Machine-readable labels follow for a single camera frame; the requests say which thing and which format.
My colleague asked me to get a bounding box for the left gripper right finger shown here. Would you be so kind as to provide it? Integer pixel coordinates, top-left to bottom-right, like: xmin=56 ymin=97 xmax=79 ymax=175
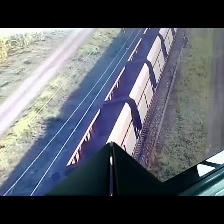
xmin=111 ymin=141 xmax=168 ymax=197

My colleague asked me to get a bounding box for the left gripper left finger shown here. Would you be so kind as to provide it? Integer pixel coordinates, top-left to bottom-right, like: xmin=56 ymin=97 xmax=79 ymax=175
xmin=46 ymin=141 xmax=113 ymax=197

